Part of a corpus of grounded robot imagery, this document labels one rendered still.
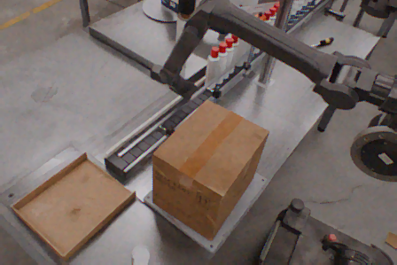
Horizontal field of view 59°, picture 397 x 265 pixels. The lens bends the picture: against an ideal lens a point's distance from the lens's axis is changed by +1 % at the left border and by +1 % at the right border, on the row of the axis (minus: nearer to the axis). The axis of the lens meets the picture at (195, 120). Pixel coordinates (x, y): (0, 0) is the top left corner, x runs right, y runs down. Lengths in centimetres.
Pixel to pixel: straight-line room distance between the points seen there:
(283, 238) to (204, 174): 105
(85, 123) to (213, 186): 74
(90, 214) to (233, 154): 53
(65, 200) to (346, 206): 179
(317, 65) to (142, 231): 76
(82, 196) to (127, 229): 20
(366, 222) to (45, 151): 191
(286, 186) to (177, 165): 153
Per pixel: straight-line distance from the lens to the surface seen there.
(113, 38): 192
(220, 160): 102
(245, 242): 218
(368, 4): 128
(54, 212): 130
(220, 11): 84
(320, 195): 250
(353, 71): 86
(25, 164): 145
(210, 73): 155
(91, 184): 133
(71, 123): 154
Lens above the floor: 192
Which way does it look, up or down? 45 degrees down
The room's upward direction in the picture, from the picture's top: 7 degrees clockwise
